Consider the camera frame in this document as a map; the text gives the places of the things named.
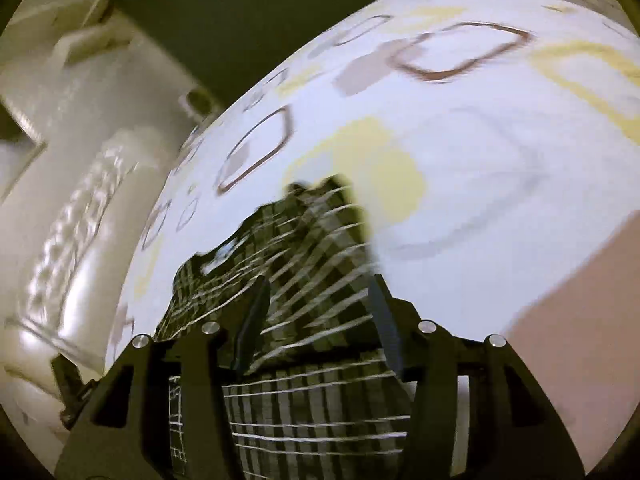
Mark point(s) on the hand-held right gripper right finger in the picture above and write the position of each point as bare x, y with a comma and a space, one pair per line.
387, 325

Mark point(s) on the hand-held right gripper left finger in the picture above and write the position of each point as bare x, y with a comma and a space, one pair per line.
251, 327

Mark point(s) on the black plaid garment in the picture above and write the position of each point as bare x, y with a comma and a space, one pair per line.
310, 255

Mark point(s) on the cream padded headboard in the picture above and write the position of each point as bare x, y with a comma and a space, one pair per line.
85, 240

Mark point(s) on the dark object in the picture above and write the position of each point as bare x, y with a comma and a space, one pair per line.
72, 390

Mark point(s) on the white printed bed sheet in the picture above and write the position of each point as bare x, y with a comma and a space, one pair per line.
465, 150

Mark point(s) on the person's bare leg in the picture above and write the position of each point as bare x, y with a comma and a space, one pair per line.
585, 330

